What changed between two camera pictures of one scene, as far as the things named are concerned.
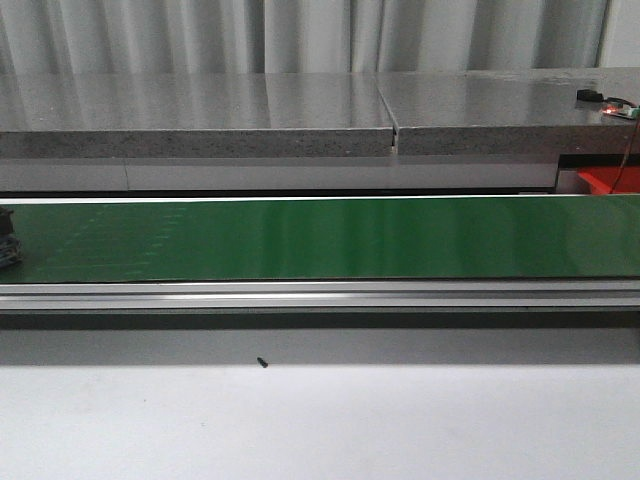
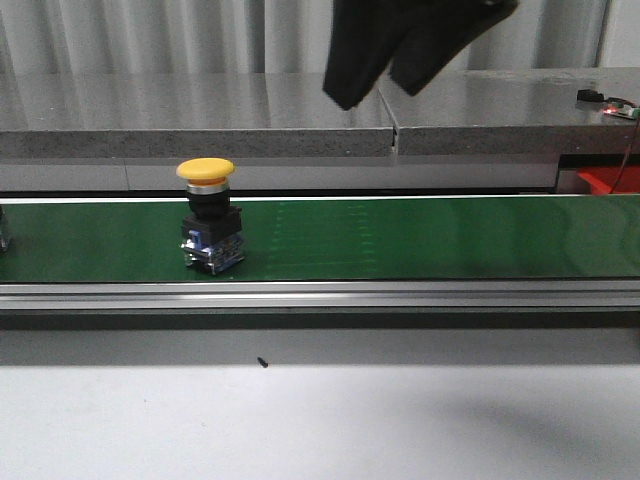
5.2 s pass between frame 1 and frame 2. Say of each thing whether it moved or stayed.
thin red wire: stayed
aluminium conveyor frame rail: stayed
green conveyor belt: stayed
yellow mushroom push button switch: moved
